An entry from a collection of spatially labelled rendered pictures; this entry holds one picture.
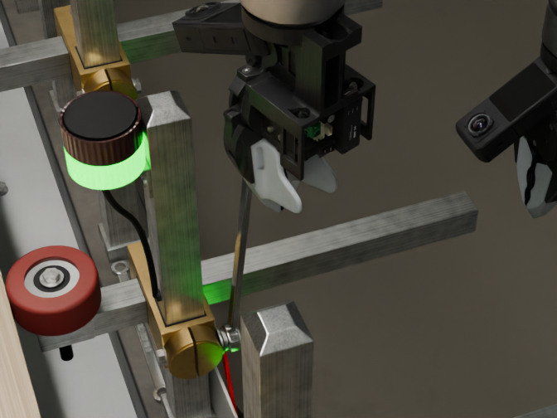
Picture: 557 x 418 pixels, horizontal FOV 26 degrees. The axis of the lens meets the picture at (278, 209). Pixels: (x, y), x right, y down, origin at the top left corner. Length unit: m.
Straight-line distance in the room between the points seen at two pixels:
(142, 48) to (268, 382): 0.57
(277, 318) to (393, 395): 1.39
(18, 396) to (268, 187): 0.26
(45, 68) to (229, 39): 0.37
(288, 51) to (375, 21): 2.04
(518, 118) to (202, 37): 0.34
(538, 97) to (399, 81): 1.60
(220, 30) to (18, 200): 0.72
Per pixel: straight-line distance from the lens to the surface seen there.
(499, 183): 2.48
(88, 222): 1.40
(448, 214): 1.18
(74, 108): 0.91
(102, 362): 1.37
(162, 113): 0.90
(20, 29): 1.70
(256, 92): 0.86
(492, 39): 2.86
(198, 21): 0.91
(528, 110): 1.12
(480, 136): 1.12
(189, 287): 1.04
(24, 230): 1.52
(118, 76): 1.16
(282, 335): 0.72
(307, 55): 0.82
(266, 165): 0.92
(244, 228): 1.04
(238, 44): 0.87
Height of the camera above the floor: 1.69
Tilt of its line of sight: 45 degrees down
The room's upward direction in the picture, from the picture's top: straight up
